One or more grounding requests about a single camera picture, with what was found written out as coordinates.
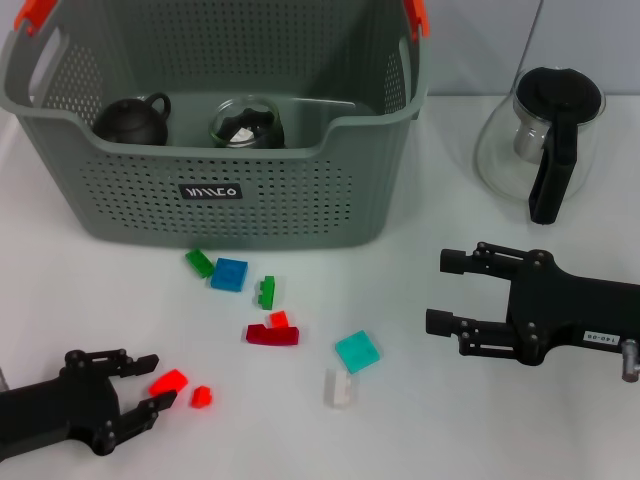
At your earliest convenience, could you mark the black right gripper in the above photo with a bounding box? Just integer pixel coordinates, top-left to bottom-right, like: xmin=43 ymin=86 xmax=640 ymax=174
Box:
xmin=424 ymin=242 xmax=640 ymax=365

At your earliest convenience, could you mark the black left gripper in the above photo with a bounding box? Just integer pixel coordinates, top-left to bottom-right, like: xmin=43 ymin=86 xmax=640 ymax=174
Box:
xmin=0 ymin=348 xmax=179 ymax=459

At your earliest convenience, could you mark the orange-red long toy brick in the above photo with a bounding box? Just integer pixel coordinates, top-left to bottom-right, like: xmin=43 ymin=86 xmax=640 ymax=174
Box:
xmin=148 ymin=368 xmax=190 ymax=396

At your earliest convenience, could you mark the green wide toy brick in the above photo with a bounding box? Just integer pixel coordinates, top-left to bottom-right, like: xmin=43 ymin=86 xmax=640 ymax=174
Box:
xmin=184 ymin=248 xmax=215 ymax=279

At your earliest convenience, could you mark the dark red toy brick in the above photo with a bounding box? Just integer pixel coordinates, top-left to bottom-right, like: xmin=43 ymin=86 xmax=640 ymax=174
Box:
xmin=245 ymin=322 xmax=301 ymax=347

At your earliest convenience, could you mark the blue toy brick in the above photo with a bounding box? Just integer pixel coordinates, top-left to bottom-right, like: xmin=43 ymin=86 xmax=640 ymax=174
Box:
xmin=209 ymin=257 xmax=250 ymax=293

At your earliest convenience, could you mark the green narrow toy brick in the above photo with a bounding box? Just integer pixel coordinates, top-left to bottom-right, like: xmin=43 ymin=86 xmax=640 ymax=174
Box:
xmin=255 ymin=274 xmax=277 ymax=310

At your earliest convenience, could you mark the grey perforated storage basket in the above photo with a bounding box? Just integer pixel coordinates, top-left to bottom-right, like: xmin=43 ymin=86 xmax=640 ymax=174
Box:
xmin=0 ymin=0 xmax=432 ymax=251

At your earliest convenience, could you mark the teal toy brick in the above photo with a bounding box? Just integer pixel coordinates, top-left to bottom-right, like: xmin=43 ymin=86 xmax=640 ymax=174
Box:
xmin=333 ymin=329 xmax=381 ymax=375

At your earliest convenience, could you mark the translucent white toy brick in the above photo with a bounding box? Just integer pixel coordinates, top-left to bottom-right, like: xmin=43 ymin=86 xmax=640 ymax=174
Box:
xmin=324 ymin=367 xmax=359 ymax=409

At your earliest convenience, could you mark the dark clay teapot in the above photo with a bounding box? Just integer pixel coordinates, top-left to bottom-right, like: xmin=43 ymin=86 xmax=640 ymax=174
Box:
xmin=92 ymin=92 xmax=174 ymax=147

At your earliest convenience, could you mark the glass pitcher black handle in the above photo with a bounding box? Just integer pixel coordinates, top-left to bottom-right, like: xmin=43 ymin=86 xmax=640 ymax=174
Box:
xmin=473 ymin=65 xmax=607 ymax=225

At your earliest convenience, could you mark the right gripper cable with plug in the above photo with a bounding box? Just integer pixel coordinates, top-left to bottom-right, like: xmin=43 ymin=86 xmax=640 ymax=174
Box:
xmin=622 ymin=338 xmax=640 ymax=384

